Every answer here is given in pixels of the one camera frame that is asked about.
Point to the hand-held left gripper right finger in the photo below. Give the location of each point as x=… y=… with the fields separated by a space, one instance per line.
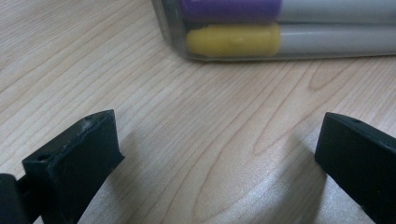
x=358 y=161

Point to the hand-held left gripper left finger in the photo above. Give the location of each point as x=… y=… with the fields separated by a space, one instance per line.
x=74 y=168

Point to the clear plastic storage box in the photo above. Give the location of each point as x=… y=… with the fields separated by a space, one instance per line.
x=169 y=28

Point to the yellow cap marker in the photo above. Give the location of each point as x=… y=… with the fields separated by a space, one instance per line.
x=233 y=40

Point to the purple cap marker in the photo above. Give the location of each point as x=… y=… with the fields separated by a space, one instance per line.
x=230 y=9

